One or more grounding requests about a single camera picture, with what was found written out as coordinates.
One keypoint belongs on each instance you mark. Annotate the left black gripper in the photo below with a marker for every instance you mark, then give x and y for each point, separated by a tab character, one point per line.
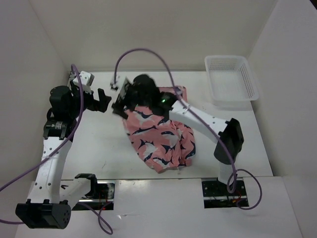
102	103

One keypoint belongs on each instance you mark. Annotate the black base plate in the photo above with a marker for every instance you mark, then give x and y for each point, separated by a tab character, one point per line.
102	199
215	194

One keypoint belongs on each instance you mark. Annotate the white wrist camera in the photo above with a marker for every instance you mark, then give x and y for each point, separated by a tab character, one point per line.
86	80
114	83

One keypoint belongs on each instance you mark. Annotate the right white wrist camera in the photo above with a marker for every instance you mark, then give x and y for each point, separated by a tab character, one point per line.
114	83

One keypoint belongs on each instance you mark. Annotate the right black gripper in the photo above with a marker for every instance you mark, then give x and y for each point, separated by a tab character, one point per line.
119	107

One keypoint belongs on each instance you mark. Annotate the aluminium table edge rail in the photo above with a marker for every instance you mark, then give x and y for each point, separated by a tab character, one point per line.
59	128

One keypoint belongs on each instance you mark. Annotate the white plastic basket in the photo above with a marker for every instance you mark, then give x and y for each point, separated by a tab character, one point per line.
231	80

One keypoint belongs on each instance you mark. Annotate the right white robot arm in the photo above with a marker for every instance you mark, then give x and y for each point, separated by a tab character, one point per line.
226	134

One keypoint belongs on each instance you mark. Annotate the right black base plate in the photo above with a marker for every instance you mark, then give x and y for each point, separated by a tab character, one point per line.
215	194

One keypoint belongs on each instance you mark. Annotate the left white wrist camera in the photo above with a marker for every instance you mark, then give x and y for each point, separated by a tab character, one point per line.
86	80

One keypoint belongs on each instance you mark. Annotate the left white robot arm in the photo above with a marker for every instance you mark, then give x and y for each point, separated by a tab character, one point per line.
49	203

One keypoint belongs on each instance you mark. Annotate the pink shark print shorts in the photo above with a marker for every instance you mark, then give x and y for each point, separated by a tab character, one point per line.
162	144

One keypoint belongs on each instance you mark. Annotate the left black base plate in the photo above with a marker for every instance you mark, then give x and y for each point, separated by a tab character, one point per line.
102	199

